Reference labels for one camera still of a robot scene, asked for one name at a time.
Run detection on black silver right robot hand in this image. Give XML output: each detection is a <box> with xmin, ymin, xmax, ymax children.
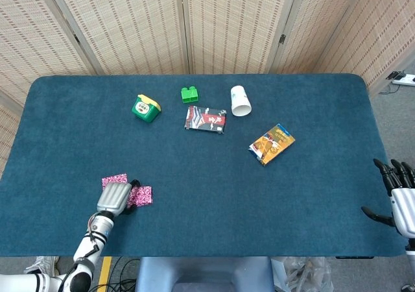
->
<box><xmin>361</xmin><ymin>158</ymin><xmax>415</xmax><ymax>239</ymax></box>

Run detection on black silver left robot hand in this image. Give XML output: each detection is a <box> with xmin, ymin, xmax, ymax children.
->
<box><xmin>96</xmin><ymin>178</ymin><xmax>142</xmax><ymax>217</ymax></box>

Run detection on pink patterned card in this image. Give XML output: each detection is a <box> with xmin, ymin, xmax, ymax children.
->
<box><xmin>127</xmin><ymin>185</ymin><xmax>153</xmax><ymax>208</ymax></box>

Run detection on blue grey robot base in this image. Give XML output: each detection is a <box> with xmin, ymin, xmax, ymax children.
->
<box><xmin>135</xmin><ymin>256</ymin><xmax>275</xmax><ymax>292</ymax></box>

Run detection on yellow floor tape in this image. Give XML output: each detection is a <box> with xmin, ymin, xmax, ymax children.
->
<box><xmin>97</xmin><ymin>256</ymin><xmax>113</xmax><ymax>292</ymax></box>

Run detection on green yellow toy container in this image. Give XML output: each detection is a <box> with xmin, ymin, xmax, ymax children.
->
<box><xmin>131</xmin><ymin>93</ymin><xmax>162</xmax><ymax>124</ymax></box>

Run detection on blue felt table cover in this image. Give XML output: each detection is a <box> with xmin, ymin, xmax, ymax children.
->
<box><xmin>0</xmin><ymin>73</ymin><xmax>408</xmax><ymax>258</ymax></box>

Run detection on white sneaker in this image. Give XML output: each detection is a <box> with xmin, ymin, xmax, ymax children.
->
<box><xmin>25</xmin><ymin>256</ymin><xmax>61</xmax><ymax>276</ymax></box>

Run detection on black red flat box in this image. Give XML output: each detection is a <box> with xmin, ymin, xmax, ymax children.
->
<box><xmin>184</xmin><ymin>105</ymin><xmax>228</xmax><ymax>134</ymax></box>

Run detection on clear plastic bag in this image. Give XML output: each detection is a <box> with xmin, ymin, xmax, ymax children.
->
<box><xmin>270</xmin><ymin>256</ymin><xmax>335</xmax><ymax>292</ymax></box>

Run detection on white power strip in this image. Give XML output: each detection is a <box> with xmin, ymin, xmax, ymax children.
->
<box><xmin>391</xmin><ymin>73</ymin><xmax>415</xmax><ymax>88</ymax></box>

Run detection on green building block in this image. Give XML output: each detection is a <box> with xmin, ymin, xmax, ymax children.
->
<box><xmin>180</xmin><ymin>86</ymin><xmax>200</xmax><ymax>104</ymax></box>

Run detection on orange blue snack box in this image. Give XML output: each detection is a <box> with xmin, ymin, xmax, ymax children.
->
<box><xmin>248</xmin><ymin>123</ymin><xmax>296</xmax><ymax>167</ymax></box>

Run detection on white paper cup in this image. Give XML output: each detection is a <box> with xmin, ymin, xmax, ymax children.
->
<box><xmin>230</xmin><ymin>85</ymin><xmax>253</xmax><ymax>117</ymax></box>

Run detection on woven bamboo folding screen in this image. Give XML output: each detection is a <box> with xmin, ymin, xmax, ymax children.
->
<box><xmin>0</xmin><ymin>0</ymin><xmax>415</xmax><ymax>179</ymax></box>

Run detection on black floor cables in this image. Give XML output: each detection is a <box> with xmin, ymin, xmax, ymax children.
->
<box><xmin>89</xmin><ymin>256</ymin><xmax>140</xmax><ymax>292</ymax></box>

